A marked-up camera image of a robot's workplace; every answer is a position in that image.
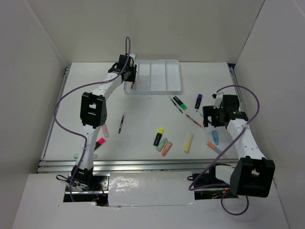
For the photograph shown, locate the green gel pen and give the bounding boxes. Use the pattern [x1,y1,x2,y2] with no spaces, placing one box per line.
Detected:
[168,96,183,114]

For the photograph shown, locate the purple gel pen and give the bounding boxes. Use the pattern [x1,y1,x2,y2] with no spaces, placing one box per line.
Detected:
[118,114,125,134]

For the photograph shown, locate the black yellow-capped highlighter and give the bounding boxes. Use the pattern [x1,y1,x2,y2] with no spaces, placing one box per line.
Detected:
[153,128,164,146]

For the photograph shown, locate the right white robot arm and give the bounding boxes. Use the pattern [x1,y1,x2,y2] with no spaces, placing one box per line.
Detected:
[203,93,275,198]

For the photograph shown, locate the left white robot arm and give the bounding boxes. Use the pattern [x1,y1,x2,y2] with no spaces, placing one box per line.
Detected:
[71,54,136,190]

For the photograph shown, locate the blue pastel highlighter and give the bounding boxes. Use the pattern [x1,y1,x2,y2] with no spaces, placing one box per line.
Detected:
[212,130,219,146]

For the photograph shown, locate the black purple-capped highlighter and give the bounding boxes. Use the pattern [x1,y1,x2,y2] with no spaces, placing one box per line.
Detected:
[194,94,203,110]

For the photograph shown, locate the orange pastel long highlighter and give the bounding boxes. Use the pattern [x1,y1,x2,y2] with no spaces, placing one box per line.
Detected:
[207,141,222,155]

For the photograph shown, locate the black green-capped highlighter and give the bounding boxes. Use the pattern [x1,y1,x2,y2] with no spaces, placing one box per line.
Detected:
[173,96,187,110]

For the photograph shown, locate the white divided plastic tray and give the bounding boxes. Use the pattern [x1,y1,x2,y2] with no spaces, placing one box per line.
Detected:
[123,60,182,95]

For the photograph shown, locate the yellow pastel highlighter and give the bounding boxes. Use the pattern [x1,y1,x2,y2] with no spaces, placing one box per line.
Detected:
[183,133,193,153]

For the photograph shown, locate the orange pastel short highlighter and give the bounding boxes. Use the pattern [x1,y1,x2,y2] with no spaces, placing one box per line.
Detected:
[162,141,172,156]

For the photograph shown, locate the green pastel short highlighter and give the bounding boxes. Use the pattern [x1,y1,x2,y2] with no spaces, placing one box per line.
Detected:
[156,138,168,152]

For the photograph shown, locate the pink pastel highlighter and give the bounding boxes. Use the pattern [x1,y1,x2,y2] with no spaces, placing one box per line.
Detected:
[102,124,110,138]

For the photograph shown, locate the black pink-capped highlighter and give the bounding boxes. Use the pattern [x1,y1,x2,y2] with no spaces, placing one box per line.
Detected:
[94,137,106,150]

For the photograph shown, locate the white foil cover panel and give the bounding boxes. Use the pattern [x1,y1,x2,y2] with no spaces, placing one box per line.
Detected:
[108,171,196,207]

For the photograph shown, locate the green pastel long highlighter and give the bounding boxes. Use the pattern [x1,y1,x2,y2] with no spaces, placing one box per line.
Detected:
[73,154,98,159]

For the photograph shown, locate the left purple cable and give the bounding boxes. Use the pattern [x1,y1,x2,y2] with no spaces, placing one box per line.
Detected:
[54,36,132,203]

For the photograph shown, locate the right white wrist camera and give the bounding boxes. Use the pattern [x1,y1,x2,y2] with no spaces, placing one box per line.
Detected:
[212,92,224,109]

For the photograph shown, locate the aluminium table frame rails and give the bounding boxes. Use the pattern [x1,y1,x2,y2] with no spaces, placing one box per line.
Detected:
[37,62,237,174]

